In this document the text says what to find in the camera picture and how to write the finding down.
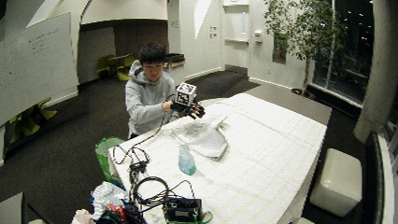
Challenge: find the white cube with black markers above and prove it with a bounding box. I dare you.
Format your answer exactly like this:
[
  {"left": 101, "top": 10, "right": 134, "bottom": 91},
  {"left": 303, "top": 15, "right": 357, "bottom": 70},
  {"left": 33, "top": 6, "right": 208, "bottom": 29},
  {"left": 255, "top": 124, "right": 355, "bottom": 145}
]
[{"left": 174, "top": 81, "right": 198, "bottom": 107}]

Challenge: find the white cloth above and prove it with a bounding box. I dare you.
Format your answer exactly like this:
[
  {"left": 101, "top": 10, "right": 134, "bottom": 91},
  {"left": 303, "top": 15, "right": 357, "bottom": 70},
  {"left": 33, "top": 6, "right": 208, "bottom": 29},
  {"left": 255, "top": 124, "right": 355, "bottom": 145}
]
[{"left": 170, "top": 114, "right": 230, "bottom": 161}]

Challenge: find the the person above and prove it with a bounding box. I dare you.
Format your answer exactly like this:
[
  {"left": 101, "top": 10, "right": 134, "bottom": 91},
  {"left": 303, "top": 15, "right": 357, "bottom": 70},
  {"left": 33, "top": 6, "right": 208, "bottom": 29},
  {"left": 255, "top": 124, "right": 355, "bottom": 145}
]
[{"left": 124, "top": 42, "right": 181, "bottom": 140}]

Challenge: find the clear blue spray bottle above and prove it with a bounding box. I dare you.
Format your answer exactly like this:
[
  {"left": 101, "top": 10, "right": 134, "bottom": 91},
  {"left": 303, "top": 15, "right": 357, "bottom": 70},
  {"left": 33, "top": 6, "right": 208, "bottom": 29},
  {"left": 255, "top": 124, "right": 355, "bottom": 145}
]
[{"left": 178, "top": 143, "right": 198, "bottom": 176}]

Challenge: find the white striped tablecloth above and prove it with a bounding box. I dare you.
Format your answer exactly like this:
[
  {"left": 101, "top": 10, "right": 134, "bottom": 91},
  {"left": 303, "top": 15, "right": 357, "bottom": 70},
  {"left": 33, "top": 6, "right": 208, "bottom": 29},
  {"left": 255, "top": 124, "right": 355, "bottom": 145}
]
[{"left": 108, "top": 92, "right": 329, "bottom": 224}]

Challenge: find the yellow-green chair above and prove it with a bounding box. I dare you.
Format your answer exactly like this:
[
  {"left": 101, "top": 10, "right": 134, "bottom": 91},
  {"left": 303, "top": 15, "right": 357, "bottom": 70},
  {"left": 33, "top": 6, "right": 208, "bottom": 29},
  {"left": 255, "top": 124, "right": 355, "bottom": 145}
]
[
  {"left": 8, "top": 97, "right": 58, "bottom": 145},
  {"left": 116, "top": 53, "right": 137, "bottom": 82},
  {"left": 96, "top": 54, "right": 118, "bottom": 78}
]

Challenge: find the black electronic box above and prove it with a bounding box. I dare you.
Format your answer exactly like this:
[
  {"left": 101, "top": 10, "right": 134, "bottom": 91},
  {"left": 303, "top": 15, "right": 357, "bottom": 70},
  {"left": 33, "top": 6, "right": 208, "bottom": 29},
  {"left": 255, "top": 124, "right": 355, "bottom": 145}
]
[{"left": 162, "top": 197, "right": 204, "bottom": 223}]

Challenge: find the indoor potted tree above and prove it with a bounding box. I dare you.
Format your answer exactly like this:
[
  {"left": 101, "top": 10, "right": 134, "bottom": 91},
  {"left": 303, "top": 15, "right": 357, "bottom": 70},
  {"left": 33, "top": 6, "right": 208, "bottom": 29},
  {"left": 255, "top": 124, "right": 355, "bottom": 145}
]
[{"left": 262, "top": 0, "right": 346, "bottom": 98}]

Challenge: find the white crumpled bag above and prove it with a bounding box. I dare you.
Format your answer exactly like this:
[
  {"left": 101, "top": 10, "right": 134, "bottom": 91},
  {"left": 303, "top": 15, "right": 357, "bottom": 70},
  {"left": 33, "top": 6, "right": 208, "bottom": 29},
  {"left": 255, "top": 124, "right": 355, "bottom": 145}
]
[{"left": 89, "top": 180, "right": 130, "bottom": 221}]

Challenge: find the white cube stool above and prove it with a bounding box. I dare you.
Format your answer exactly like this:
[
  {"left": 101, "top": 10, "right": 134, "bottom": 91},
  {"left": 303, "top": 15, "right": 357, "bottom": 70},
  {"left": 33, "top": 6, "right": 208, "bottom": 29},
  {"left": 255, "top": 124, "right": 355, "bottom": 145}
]
[{"left": 309, "top": 147, "right": 363, "bottom": 218}]

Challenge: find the large whiteboard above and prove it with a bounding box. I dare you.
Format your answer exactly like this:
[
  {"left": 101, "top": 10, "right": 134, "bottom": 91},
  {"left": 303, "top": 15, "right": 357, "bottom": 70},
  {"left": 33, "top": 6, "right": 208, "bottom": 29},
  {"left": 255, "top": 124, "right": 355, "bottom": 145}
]
[{"left": 0, "top": 11, "right": 80, "bottom": 126}]

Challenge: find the coiled black cable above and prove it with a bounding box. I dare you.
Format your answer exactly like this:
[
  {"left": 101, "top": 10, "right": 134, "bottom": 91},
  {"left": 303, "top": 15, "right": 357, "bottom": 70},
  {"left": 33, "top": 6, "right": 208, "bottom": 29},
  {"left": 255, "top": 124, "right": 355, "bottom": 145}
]
[{"left": 128, "top": 175, "right": 197, "bottom": 207}]

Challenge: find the dark framed wall picture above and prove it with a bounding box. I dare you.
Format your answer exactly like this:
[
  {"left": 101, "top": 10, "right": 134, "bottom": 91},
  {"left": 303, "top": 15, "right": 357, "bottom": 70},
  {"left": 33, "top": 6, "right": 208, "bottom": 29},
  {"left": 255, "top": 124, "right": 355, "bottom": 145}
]
[{"left": 271, "top": 33, "right": 289, "bottom": 65}]

